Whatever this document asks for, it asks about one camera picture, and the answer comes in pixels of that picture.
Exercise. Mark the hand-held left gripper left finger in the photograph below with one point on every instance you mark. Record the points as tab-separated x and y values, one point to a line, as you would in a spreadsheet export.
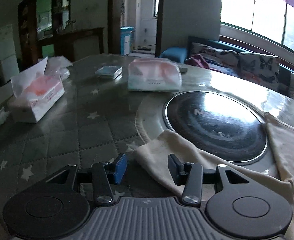
120	167

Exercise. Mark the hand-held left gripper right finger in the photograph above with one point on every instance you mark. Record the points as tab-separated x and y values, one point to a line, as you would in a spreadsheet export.
174	170

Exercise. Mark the cream sweatshirt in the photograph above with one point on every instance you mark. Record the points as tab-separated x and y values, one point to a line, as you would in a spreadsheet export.
159	150

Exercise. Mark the round black induction cooktop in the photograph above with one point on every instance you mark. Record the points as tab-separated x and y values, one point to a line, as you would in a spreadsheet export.
216	127

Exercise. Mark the small blue flat box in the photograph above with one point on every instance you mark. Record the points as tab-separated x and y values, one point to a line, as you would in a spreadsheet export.
108	72

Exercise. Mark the pink white tissue pack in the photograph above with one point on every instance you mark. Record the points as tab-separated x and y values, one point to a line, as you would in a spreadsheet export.
154	75

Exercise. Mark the grey remote control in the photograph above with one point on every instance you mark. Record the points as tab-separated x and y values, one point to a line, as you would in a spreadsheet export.
183	69

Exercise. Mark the open pink tissue box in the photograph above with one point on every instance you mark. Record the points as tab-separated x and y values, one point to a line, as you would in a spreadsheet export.
37	100

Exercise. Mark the pink cloth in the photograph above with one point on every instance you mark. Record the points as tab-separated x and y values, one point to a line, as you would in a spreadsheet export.
198	62

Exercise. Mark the blue sofa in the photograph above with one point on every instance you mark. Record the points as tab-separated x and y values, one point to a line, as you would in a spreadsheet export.
173	53

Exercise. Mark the white plastic bag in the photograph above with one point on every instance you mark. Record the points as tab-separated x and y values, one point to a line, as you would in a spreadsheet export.
59	66

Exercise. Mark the long butterfly print cushion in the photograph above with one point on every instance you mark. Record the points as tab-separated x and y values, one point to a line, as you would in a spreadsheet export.
219	55

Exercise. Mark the wooden chair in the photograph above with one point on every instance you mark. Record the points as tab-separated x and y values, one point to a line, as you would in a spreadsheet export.
85	47

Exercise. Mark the light blue box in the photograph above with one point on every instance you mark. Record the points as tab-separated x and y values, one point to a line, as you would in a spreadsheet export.
127	41

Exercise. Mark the square butterfly print pillow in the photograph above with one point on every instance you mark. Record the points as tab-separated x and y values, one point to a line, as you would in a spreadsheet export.
259	70

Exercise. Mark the dark wooden sideboard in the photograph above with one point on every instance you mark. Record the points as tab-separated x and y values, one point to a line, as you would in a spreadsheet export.
67	42

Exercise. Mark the dark hanging cloth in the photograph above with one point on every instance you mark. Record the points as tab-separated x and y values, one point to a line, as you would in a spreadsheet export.
122	10

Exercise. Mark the white refrigerator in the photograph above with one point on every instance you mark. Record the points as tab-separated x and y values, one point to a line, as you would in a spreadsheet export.
7	52

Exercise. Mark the dark wooden glass cabinet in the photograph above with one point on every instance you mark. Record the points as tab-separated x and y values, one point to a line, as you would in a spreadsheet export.
28	30

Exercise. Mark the window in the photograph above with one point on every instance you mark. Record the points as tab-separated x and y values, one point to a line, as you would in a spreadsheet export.
266	10

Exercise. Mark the wooden door frame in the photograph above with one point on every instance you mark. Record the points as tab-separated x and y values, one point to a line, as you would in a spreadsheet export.
160	17

